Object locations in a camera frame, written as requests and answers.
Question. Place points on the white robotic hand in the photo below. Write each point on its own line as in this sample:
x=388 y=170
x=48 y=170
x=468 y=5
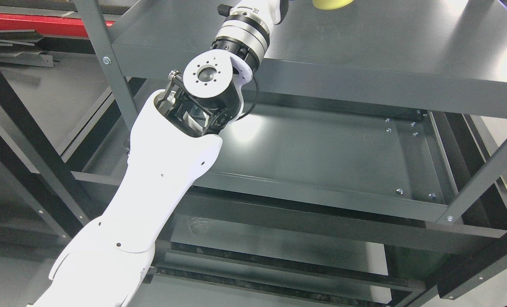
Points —
x=270 y=11

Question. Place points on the yellow plastic cup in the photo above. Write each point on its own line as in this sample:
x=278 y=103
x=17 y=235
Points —
x=331 y=4

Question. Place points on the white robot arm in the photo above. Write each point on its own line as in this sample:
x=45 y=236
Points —
x=174 y=141

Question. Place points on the grey metal shelf unit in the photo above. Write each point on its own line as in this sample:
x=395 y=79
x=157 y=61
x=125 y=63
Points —
x=371 y=173

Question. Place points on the black metal shelf rack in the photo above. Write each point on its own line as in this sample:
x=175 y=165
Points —
x=30 y=164

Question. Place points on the red metal beam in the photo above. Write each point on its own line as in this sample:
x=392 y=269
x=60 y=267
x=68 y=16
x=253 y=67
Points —
x=46 y=25

